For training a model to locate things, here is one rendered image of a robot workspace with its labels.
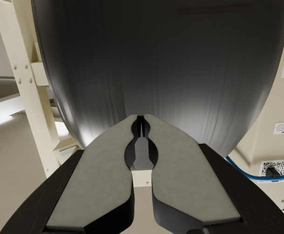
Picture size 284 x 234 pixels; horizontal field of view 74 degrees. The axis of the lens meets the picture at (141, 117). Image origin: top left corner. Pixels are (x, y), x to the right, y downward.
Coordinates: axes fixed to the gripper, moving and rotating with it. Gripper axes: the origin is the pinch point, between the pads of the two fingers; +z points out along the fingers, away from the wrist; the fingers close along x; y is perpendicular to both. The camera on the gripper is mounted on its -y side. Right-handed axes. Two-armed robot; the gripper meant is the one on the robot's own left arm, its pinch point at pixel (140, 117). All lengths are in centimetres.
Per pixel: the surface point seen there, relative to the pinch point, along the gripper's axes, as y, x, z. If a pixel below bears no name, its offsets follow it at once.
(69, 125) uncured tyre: 7.2, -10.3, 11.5
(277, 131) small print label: 20.7, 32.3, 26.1
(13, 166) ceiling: 283, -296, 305
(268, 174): 33, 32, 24
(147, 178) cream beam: 58, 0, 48
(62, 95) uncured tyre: 2.1, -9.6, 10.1
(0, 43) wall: 89, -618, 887
